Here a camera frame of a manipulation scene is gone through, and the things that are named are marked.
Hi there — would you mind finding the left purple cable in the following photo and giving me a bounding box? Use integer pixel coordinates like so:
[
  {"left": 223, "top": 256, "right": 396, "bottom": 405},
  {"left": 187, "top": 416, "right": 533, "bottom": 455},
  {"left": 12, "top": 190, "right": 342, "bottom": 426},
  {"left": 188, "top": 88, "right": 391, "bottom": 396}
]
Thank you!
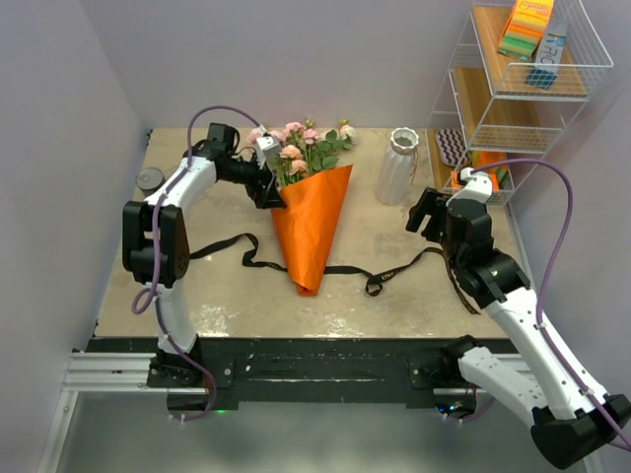
[{"left": 130, "top": 103, "right": 262, "bottom": 423}]

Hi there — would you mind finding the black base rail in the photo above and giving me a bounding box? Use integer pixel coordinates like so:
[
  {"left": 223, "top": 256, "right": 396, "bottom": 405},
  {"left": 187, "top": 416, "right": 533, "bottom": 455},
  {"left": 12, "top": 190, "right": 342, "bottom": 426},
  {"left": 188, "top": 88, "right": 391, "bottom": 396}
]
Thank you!
[{"left": 88, "top": 336, "right": 474, "bottom": 414}]

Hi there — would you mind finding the small grey round tin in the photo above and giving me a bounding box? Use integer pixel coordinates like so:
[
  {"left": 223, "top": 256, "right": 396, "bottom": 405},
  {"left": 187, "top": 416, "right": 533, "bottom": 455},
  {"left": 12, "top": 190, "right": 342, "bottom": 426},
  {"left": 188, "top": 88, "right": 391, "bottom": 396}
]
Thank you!
[{"left": 135, "top": 168, "right": 166, "bottom": 196}]

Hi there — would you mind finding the white wire shelf rack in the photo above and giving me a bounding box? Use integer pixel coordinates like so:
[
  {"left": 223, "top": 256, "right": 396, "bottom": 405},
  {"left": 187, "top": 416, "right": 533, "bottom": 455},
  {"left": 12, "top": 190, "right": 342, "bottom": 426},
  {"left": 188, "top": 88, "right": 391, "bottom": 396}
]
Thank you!
[{"left": 425, "top": 1, "right": 613, "bottom": 206}]

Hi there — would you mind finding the colourful sponge pack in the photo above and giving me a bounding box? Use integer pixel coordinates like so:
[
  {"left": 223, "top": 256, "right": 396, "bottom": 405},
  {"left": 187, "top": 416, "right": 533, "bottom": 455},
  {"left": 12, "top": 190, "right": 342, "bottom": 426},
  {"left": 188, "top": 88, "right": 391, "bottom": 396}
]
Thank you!
[{"left": 498, "top": 0, "right": 555, "bottom": 61}]

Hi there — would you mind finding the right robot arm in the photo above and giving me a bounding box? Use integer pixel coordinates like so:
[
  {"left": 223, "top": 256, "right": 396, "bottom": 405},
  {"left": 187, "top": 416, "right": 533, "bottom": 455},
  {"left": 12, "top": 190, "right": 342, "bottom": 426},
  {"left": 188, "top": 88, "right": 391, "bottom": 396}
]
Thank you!
[{"left": 406, "top": 187, "right": 630, "bottom": 470}]

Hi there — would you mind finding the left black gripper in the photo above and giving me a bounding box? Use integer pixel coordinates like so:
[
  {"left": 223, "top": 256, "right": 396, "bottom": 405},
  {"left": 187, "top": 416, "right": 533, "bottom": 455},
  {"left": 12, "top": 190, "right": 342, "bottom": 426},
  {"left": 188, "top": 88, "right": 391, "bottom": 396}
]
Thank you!
[{"left": 222, "top": 150, "right": 287, "bottom": 209}]

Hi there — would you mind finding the striped wavy cloth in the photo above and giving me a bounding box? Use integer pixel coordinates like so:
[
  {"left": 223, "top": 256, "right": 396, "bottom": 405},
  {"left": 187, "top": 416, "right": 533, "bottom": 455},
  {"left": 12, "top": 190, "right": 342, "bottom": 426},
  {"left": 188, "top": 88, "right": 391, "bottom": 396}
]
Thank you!
[{"left": 435, "top": 129, "right": 469, "bottom": 168}]

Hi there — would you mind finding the black printed ribbon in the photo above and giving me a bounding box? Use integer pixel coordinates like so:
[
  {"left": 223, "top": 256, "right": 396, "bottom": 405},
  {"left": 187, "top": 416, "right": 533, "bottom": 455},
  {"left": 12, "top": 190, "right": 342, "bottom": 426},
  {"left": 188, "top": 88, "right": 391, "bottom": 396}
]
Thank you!
[{"left": 190, "top": 233, "right": 480, "bottom": 315}]

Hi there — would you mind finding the pink flower bouquet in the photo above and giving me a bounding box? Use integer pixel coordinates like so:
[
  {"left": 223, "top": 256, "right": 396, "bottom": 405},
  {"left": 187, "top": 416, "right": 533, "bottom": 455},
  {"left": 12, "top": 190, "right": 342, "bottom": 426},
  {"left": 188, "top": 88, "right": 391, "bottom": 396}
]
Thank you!
[{"left": 247, "top": 119, "right": 358, "bottom": 187}]

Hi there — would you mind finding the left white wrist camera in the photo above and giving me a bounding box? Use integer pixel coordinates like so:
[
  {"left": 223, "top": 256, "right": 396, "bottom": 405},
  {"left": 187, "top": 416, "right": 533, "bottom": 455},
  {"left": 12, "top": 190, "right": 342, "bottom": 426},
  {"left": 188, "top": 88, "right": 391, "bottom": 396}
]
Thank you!
[{"left": 255, "top": 134, "right": 282, "bottom": 169}]

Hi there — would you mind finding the orange box in basket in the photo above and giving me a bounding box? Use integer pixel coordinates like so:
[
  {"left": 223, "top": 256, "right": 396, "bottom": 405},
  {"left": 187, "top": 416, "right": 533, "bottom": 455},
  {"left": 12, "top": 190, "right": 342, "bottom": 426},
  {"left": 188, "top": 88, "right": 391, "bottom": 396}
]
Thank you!
[{"left": 450, "top": 170, "right": 462, "bottom": 189}]

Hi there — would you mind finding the aluminium frame rail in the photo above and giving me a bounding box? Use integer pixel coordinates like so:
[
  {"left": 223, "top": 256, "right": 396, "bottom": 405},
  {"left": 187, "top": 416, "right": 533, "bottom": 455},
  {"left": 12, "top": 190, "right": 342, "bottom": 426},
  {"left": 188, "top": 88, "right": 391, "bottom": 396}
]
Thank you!
[{"left": 36, "top": 350, "right": 164, "bottom": 473}]

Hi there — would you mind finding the orange wrapping paper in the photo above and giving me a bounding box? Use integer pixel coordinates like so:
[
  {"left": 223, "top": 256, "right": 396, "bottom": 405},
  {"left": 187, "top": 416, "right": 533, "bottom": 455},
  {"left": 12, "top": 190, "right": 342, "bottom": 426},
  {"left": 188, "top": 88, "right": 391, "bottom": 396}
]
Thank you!
[{"left": 271, "top": 166, "right": 352, "bottom": 297}]

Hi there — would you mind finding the grey tall box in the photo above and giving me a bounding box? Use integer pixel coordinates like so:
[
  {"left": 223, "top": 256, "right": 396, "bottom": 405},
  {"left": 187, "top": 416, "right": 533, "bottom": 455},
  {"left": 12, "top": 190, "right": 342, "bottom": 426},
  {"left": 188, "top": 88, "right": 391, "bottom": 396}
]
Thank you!
[{"left": 532, "top": 20, "right": 569, "bottom": 75}]

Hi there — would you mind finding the white ribbed vase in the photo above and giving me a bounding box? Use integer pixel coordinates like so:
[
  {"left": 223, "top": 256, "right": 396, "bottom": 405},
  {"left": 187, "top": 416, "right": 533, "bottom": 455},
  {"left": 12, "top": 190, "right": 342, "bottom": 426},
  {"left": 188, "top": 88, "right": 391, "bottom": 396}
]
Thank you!
[{"left": 376, "top": 127, "right": 419, "bottom": 205}]

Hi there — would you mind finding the blue puzzle cube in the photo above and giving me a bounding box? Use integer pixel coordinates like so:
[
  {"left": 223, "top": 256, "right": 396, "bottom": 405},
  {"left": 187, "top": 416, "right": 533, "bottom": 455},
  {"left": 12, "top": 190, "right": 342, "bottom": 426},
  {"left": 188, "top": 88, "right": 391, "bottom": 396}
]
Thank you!
[{"left": 525, "top": 67, "right": 558, "bottom": 91}]

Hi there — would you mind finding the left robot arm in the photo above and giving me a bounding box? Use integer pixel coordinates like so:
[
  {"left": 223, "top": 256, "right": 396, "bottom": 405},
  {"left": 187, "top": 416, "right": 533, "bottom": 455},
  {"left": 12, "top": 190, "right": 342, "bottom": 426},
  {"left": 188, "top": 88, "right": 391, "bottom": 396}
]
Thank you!
[{"left": 122, "top": 123, "right": 285, "bottom": 386}]

